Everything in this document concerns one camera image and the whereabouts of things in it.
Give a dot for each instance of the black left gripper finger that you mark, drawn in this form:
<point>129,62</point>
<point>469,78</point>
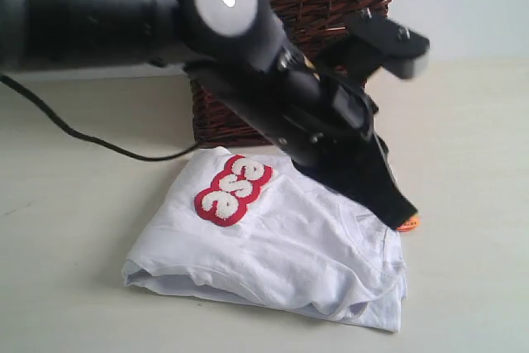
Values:
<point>349,168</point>
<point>396,205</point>

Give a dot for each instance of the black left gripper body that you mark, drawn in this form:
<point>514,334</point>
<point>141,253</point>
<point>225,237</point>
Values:
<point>317,116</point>

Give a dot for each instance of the white t-shirt red lettering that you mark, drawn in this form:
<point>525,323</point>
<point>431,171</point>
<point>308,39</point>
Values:
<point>252,230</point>

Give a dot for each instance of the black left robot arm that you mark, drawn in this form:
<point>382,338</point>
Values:
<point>62,35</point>

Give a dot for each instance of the dark red wicker basket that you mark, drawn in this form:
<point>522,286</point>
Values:
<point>312,24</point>

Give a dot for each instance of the orange tape marker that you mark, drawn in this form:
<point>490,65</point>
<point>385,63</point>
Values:
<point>410,224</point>

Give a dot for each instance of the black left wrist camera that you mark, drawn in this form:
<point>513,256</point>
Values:
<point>374,42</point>

